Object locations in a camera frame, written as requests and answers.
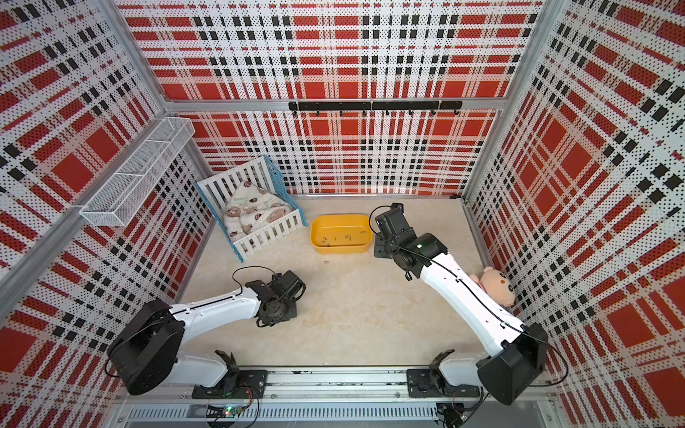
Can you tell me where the pink plush pig toy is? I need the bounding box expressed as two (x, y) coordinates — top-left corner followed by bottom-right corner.
(469, 267), (515, 308)

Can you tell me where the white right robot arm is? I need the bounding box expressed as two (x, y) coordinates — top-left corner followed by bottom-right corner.
(369, 203), (549, 405)

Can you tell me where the yellow plastic storage box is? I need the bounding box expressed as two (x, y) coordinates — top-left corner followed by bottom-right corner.
(310, 214), (374, 255)

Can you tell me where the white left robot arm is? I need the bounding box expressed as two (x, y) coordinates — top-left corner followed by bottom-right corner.
(103, 270), (306, 399)

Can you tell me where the green circuit board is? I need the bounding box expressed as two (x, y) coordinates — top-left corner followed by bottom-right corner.
(206, 405), (244, 420)

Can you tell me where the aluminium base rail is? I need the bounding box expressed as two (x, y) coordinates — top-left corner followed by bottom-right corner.
(110, 366), (564, 427)

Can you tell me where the white patterned blanket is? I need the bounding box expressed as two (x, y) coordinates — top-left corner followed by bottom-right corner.
(222, 181), (293, 242)

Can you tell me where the black wall hook rail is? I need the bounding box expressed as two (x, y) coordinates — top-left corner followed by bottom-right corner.
(288, 100), (464, 114)

